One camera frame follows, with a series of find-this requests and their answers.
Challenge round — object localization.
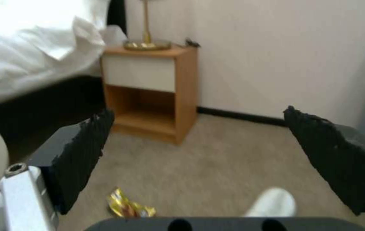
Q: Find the wooden nightstand with white drawer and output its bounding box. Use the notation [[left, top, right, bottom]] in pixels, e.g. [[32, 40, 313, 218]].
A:
[[100, 45, 199, 146]]

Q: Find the gold table lamp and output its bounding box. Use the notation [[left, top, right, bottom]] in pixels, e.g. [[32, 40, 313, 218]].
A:
[[123, 0, 172, 51]]

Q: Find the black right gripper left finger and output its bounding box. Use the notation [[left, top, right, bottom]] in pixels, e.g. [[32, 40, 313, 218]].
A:
[[0, 108, 116, 231]]

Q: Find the white bed duvet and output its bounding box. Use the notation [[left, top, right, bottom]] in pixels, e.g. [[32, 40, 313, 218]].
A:
[[0, 0, 128, 109]]

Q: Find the black baseboard strip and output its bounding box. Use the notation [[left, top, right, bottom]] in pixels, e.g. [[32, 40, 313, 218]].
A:
[[196, 107, 288, 126]]

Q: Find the white slipper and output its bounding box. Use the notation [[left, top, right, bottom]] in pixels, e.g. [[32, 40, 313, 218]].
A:
[[244, 187, 297, 218]]

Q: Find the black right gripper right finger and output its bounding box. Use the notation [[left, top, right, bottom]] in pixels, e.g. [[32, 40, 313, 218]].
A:
[[283, 105, 365, 216]]

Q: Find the yellow snack wrapper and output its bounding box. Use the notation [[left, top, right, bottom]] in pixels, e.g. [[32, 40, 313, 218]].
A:
[[106, 186, 157, 218]]

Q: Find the black bed frame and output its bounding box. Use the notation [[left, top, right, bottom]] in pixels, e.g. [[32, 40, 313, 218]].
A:
[[0, 0, 128, 167]]

